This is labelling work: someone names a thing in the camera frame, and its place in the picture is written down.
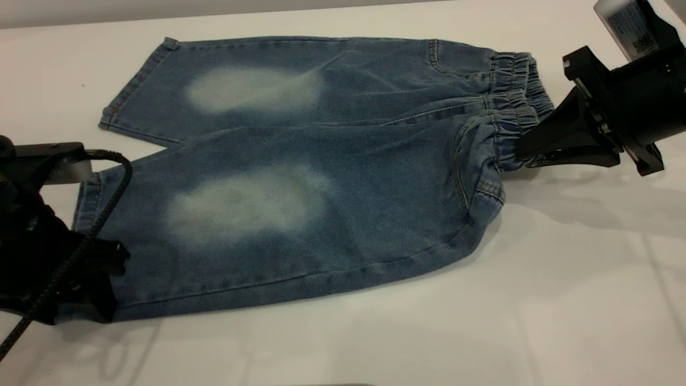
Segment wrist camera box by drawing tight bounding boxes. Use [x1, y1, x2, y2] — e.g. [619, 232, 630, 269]
[593, 0, 681, 62]
[0, 137, 89, 185]

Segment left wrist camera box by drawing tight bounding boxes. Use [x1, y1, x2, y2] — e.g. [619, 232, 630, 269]
[0, 137, 89, 185]

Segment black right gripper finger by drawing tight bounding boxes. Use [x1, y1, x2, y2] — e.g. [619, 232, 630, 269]
[528, 154, 622, 168]
[516, 88, 617, 158]

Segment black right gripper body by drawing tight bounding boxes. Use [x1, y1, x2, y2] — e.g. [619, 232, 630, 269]
[563, 46, 686, 176]

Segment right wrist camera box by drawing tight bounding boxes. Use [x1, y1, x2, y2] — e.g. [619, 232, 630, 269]
[593, 0, 681, 62]

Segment blue faded denim pants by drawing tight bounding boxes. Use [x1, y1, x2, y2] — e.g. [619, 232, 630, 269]
[72, 35, 555, 322]

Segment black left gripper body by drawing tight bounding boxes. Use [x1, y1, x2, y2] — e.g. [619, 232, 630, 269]
[0, 185, 130, 325]

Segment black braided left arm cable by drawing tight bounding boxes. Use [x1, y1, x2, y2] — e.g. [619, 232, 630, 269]
[0, 150, 133, 361]

